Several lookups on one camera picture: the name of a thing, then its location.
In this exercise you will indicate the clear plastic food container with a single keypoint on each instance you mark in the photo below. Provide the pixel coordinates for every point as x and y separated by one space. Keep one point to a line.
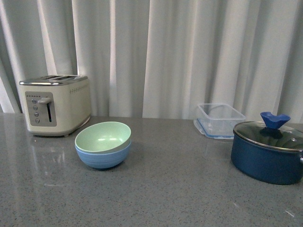
216 120

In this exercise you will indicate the blue plastic bowl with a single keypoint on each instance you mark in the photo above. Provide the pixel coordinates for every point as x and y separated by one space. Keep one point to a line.
103 160

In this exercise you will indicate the dark blue saucepan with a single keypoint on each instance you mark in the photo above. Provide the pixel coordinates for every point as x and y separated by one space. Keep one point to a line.
265 164

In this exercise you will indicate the glass lid with blue knob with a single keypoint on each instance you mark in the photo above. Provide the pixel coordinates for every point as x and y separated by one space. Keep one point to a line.
271 133

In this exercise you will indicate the cream four-slot toaster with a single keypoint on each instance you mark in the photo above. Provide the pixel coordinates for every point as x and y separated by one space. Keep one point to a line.
55 105

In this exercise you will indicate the white pleated curtain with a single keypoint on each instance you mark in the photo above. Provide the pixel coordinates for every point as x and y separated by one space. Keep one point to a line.
159 58

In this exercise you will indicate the green plastic bowl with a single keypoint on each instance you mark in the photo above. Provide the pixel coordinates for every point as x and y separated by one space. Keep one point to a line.
104 137

